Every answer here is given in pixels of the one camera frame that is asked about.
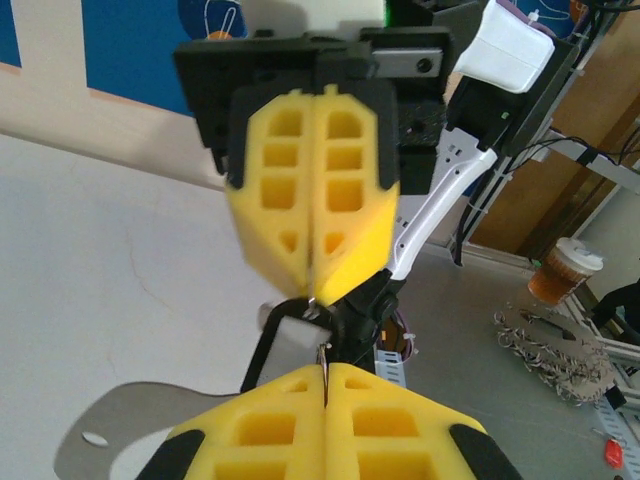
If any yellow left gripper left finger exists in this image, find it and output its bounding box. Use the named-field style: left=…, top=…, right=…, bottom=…
left=134, top=363, right=327, bottom=480

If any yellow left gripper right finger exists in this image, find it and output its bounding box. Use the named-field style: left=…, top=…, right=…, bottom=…
left=327, top=362, right=524, bottom=480

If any silver metal keyring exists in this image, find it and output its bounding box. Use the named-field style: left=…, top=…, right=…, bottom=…
left=313, top=342, right=335, bottom=407

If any silver metal plate with hole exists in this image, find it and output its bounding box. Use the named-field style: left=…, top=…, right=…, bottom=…
left=52, top=382, right=241, bottom=480

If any pile of silver keyrings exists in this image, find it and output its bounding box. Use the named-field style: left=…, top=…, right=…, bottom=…
left=492, top=307, right=617, bottom=409

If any brown wooden board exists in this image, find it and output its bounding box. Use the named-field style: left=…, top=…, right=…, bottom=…
left=469, top=19, right=640, bottom=261

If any small red tag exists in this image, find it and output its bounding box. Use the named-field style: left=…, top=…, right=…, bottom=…
left=603, top=438, right=626, bottom=470

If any person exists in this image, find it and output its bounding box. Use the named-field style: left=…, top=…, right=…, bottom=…
left=592, top=282, right=640, bottom=346

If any white slotted cable duct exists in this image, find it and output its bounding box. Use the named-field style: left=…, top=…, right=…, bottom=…
left=373, top=348, right=410, bottom=389
left=592, top=389, right=640, bottom=480

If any purple cable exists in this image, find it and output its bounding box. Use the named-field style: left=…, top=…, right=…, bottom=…
left=379, top=314, right=420, bottom=362

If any blue wall poster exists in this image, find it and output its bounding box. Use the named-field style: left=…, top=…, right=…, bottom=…
left=0, top=0, right=251, bottom=119

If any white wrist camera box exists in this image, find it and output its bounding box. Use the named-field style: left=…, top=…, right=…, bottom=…
left=304, top=0, right=389, bottom=29

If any aluminium frame profile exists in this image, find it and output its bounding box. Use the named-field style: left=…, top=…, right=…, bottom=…
left=564, top=284, right=640, bottom=381

